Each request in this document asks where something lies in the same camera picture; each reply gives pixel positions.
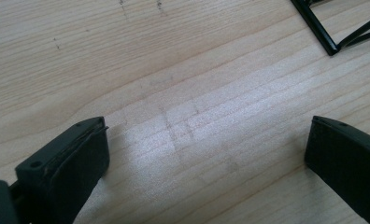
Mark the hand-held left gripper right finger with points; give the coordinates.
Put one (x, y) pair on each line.
(348, 161)

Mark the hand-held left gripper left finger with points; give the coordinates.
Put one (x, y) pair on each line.
(64, 168)

